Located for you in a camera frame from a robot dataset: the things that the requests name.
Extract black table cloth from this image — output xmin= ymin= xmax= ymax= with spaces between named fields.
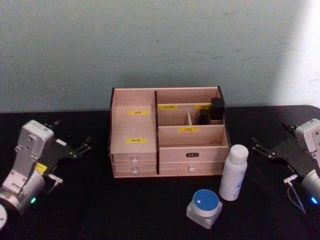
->
xmin=0 ymin=104 xmax=320 ymax=240

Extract wide organizer drawer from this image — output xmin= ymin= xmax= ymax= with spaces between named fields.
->
xmin=158 ymin=161 xmax=225 ymax=176
xmin=158 ymin=146 xmax=229 ymax=164

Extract small upper organizer drawer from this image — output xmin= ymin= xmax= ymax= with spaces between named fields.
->
xmin=111 ymin=152 xmax=158 ymax=165

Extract clear jar with blue lid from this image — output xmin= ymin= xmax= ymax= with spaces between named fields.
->
xmin=185 ymin=188 xmax=224 ymax=230

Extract small lower organizer drawer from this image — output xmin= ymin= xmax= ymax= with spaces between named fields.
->
xmin=112 ymin=163 xmax=158 ymax=176

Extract white spray bottle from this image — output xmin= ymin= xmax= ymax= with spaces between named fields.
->
xmin=218 ymin=144 xmax=250 ymax=202

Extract thin cable with silver plug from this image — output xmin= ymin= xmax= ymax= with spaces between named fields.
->
xmin=44 ymin=173 xmax=64 ymax=195
xmin=283 ymin=175 xmax=307 ymax=215

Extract pink wooden desk organizer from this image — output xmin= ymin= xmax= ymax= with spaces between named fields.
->
xmin=107 ymin=86 xmax=230 ymax=179

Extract small organizer drawer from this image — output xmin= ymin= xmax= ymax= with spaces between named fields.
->
xmin=111 ymin=152 xmax=158 ymax=165
xmin=112 ymin=163 xmax=158 ymax=176

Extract wide lower organizer drawer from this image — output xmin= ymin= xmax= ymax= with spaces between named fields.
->
xmin=158 ymin=161 xmax=225 ymax=176

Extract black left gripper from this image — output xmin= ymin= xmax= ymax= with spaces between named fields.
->
xmin=34 ymin=120 xmax=92 ymax=180

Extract small black lipstick tube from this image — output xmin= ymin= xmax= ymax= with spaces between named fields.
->
xmin=198 ymin=108 xmax=210 ymax=126

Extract wide upper organizer drawer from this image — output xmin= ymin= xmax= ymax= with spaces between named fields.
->
xmin=158 ymin=146 xmax=229 ymax=164

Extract pale grey wall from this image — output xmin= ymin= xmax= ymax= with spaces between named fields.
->
xmin=0 ymin=0 xmax=320 ymax=114

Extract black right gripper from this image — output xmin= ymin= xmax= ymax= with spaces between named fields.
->
xmin=250 ymin=121 xmax=316 ymax=180

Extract tall black rectangular box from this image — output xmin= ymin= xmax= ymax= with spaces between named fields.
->
xmin=209 ymin=97 xmax=225 ymax=121

